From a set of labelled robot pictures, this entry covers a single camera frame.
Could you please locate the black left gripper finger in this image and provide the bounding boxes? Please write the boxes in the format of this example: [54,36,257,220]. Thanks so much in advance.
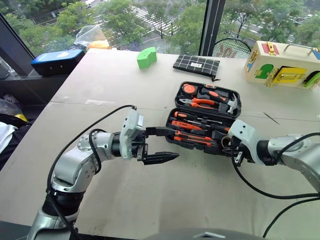
[143,151,180,166]
[145,126,176,138]

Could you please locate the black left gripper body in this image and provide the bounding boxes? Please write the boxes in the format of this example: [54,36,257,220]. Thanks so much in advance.
[129,128,151,165]

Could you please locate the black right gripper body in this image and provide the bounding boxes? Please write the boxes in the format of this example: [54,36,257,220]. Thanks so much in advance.
[223,136,252,168]

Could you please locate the black plastic tool case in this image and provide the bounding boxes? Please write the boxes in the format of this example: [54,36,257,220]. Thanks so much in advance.
[164,81,243,158]

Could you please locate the wooden latch busy box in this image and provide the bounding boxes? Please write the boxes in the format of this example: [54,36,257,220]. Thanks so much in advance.
[244,40,320,90]

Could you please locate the orange black tape measure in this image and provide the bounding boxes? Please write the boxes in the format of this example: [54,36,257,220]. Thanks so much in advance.
[181,84,200,96]

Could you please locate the green foam block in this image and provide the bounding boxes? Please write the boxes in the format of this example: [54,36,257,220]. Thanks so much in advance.
[136,47,158,70]

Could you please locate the black white checked pouch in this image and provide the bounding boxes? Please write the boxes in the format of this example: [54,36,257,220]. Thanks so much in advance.
[172,54,221,82]

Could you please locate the badminton racket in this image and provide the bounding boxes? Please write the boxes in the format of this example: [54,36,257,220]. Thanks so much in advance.
[213,37,252,60]

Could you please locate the orange yellow soft object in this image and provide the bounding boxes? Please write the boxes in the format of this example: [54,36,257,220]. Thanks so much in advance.
[87,39,111,50]

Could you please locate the blue black box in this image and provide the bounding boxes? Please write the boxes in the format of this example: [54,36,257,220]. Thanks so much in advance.
[30,49,85,77]

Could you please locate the clear plastic bag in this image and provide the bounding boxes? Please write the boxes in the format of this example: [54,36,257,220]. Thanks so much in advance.
[74,24,111,50]

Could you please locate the yellow item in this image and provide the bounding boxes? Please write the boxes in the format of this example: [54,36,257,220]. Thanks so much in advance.
[13,113,30,123]

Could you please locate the black bag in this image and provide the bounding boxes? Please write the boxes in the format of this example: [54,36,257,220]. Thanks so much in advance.
[0,93,36,171]

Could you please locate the dark window sill ledge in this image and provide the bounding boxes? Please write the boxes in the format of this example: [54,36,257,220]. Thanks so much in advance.
[0,73,73,106]

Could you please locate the white cloth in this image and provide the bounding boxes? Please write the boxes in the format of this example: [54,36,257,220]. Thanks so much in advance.
[0,121,18,153]

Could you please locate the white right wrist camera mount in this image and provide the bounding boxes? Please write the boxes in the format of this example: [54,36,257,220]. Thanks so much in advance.
[227,119,264,165]

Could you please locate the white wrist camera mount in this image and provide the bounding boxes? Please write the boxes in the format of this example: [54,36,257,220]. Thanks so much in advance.
[119,109,145,160]
[227,119,264,165]

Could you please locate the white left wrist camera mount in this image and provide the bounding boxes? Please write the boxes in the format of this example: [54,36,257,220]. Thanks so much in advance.
[119,109,145,160]

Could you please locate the orange handled pliers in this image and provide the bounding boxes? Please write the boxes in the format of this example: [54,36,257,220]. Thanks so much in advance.
[179,97,216,110]

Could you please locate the claw hammer orange black handle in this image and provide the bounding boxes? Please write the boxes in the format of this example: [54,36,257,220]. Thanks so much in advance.
[198,86,241,115]

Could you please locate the dark vertical window post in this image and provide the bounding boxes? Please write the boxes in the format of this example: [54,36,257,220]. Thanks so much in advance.
[199,0,226,56]

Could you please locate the slanted dark window frame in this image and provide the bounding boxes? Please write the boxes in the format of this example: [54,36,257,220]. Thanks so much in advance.
[0,12,36,76]

